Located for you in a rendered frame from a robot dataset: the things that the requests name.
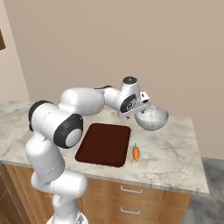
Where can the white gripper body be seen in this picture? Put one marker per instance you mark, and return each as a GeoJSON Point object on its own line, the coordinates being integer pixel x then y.
{"type": "Point", "coordinates": [132, 112]}

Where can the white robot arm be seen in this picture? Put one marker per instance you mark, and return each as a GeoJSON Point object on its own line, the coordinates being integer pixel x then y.
{"type": "Point", "coordinates": [48, 151]}

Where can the grey bowl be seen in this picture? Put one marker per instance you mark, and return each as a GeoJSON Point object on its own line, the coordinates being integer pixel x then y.
{"type": "Point", "coordinates": [151, 119]}

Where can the dark brown tray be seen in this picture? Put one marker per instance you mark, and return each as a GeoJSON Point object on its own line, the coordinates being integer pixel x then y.
{"type": "Point", "coordinates": [103, 144]}

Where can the orange carrot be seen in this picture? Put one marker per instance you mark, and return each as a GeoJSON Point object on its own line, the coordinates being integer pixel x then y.
{"type": "Point", "coordinates": [136, 153]}

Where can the wooden drawer front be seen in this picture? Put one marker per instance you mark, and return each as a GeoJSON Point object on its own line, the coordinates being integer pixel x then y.
{"type": "Point", "coordinates": [157, 213]}
{"type": "Point", "coordinates": [163, 191]}

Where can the wooden cupboard door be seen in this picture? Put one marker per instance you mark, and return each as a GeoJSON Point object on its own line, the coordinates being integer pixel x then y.
{"type": "Point", "coordinates": [23, 189]}

